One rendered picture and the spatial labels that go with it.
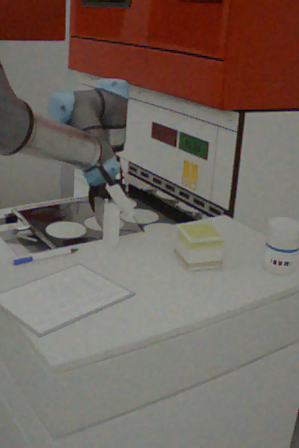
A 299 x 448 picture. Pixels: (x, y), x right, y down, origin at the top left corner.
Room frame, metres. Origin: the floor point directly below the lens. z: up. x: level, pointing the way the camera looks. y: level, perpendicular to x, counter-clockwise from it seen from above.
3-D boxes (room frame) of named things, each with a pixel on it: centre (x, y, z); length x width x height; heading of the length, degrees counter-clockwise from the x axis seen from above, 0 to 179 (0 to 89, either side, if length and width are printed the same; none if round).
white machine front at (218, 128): (1.57, 0.06, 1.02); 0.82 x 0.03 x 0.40; 36
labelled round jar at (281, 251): (0.96, -0.26, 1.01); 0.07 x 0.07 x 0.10
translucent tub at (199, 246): (0.96, -0.09, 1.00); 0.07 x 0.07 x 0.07; 21
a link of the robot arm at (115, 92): (1.23, 0.12, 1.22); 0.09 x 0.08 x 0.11; 133
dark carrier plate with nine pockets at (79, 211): (1.28, 0.13, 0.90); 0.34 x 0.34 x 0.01; 36
